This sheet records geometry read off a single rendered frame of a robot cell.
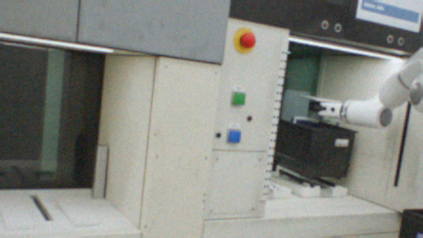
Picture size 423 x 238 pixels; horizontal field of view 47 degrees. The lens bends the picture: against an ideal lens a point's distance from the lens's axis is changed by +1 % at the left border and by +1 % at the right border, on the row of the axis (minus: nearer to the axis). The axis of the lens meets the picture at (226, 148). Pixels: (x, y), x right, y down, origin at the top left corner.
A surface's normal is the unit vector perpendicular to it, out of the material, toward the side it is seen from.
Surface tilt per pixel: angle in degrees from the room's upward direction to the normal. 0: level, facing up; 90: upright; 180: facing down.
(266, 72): 90
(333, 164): 94
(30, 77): 90
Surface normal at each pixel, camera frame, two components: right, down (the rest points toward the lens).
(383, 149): -0.85, -0.04
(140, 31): 0.51, 0.18
